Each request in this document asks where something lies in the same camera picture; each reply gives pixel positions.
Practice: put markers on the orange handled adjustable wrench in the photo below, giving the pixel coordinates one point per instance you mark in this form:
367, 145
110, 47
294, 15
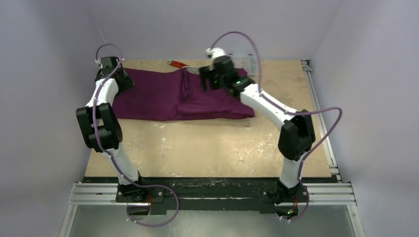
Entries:
177, 64

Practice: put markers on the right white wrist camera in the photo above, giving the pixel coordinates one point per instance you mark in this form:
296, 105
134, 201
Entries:
216, 52

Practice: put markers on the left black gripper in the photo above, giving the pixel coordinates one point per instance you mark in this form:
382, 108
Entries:
127, 83

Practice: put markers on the clear plastic compartment box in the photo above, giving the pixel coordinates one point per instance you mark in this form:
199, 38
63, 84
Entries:
248, 63

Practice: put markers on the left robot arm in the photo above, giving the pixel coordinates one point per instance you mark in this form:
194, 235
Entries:
101, 130

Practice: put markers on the purple cloth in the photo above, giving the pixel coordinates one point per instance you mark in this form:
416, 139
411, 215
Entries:
175, 95

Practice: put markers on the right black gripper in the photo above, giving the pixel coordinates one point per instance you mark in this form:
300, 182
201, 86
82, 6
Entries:
204, 77

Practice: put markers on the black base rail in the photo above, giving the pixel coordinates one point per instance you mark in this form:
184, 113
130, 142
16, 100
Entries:
158, 195

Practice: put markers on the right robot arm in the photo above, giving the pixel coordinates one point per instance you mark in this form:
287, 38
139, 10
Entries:
296, 127

